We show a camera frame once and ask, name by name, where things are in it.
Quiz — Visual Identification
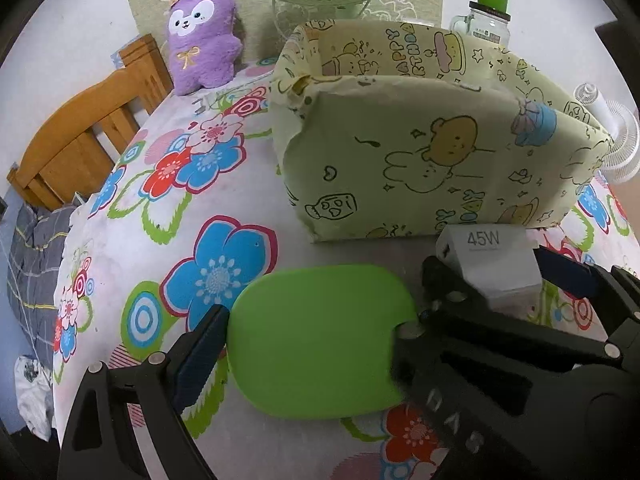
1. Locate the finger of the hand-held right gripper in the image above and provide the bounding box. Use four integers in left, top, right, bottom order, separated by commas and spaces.
397, 255, 493, 342
532, 246, 640, 347

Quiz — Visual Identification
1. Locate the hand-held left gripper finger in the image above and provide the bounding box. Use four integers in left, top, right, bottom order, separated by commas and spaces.
56, 304, 231, 480

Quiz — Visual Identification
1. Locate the white charger box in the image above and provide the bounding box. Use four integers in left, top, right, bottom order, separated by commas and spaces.
435, 225, 543, 311

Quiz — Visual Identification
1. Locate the green rounded plastic board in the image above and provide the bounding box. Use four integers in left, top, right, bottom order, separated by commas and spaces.
226, 264, 420, 418

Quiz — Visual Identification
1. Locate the cartoon print fabric box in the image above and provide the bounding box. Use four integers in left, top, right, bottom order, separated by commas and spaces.
269, 19, 615, 245

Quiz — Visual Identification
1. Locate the white standing fan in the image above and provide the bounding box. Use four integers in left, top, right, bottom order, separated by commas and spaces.
572, 84, 640, 183

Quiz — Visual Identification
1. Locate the floral tablecloth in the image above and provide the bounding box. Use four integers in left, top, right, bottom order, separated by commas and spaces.
52, 55, 640, 480

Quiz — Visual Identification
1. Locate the white crumpled cloth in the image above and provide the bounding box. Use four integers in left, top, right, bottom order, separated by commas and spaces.
14, 355, 55, 441

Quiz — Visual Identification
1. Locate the plaid grey cushion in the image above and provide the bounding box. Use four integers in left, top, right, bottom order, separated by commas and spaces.
6, 205, 78, 361

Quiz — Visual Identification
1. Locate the wooden bed headboard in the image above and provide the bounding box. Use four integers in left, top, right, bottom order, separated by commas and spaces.
6, 34, 173, 210

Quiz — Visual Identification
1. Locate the glass mug jar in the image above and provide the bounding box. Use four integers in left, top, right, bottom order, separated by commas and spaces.
449, 2, 512, 51

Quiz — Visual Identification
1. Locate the purple plush toy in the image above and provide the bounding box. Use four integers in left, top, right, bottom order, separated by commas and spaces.
166, 0, 244, 97

